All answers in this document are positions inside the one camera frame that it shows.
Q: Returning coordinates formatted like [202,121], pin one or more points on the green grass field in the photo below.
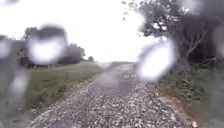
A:
[56,81]

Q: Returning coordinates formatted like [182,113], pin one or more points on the green weedy verge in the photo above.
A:
[186,85]

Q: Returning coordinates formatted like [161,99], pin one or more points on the large dark tree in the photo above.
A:
[190,33]

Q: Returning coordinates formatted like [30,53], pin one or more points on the grey gravel path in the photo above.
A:
[110,106]

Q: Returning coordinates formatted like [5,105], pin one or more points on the row of trees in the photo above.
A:
[71,55]

